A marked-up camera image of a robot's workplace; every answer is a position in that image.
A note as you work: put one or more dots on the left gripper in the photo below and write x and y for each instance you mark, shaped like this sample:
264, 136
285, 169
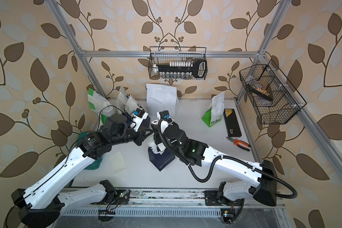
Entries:
141, 134

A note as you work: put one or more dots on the receipt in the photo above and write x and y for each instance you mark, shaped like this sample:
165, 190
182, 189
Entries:
132, 105
156, 148
118, 163

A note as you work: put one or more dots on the navy bag front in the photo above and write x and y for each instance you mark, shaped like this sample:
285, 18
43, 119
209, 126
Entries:
136, 112

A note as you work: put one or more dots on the navy bag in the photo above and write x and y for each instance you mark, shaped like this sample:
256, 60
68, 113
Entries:
136, 112
160, 161

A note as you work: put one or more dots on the blue white Cheerful bag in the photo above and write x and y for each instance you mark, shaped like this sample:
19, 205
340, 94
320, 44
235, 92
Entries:
122, 100

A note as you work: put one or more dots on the large white paper bag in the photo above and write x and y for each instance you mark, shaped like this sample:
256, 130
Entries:
161, 97

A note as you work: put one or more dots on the green white bag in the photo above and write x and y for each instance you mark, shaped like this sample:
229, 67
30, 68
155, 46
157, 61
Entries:
215, 112
100, 105

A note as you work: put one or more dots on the pink mini stapler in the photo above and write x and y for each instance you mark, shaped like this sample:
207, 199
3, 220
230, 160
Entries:
154, 124

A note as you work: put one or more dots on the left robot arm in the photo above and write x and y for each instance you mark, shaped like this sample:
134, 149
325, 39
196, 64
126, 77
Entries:
41, 204

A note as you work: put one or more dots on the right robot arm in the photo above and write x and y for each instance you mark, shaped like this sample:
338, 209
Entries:
258, 180

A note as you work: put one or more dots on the green tool case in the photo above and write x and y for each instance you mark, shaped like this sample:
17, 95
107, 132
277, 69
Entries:
96, 164

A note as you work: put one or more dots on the black box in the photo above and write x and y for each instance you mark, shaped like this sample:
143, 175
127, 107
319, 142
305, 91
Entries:
231, 121

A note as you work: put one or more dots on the black socket set holder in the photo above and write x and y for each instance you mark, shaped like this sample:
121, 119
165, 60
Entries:
192, 68

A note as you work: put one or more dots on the dark tool in basket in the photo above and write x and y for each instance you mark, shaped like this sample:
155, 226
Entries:
259, 92

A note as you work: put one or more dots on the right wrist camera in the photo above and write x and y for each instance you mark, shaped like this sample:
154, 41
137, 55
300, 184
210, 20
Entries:
164, 118

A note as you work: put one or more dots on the orange handled pliers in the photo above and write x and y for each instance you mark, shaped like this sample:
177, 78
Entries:
239, 143

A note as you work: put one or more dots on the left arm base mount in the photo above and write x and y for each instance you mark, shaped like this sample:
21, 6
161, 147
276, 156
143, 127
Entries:
111, 199

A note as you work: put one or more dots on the back wire basket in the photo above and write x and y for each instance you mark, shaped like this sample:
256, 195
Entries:
162, 54

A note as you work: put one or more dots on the wire basket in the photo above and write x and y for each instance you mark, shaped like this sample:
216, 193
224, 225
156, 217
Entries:
287, 101
162, 54

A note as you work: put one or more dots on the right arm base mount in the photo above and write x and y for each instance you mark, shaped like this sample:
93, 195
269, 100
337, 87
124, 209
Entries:
217, 198

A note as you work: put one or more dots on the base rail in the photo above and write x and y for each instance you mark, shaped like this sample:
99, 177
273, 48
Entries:
179, 208

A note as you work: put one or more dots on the right wire basket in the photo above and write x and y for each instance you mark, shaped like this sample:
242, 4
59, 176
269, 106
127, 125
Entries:
287, 101

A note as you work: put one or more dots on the aluminium frame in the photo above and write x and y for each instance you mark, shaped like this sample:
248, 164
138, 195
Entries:
325, 131

